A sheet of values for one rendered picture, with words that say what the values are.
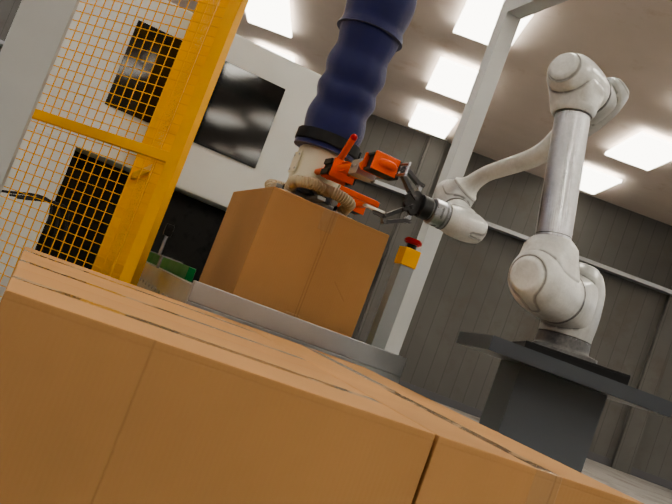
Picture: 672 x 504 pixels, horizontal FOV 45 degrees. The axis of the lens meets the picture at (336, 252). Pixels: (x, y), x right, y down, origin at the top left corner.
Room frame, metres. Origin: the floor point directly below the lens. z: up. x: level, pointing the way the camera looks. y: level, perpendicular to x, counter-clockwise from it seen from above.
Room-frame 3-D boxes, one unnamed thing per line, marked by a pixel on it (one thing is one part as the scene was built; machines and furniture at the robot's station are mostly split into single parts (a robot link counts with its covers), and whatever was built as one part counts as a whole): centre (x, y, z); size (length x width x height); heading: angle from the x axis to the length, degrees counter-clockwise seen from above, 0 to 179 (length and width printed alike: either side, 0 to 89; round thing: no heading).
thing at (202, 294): (2.42, 0.01, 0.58); 0.70 x 0.03 x 0.06; 110
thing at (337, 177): (2.51, 0.08, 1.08); 0.10 x 0.08 x 0.06; 109
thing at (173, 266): (3.76, 0.78, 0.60); 1.60 x 0.11 x 0.09; 20
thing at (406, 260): (3.13, -0.26, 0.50); 0.07 x 0.07 x 1.00; 20
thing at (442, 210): (2.62, -0.26, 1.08); 0.09 x 0.06 x 0.09; 19
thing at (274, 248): (2.75, 0.15, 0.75); 0.60 x 0.40 x 0.40; 18
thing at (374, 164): (2.18, -0.03, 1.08); 0.08 x 0.07 x 0.05; 19
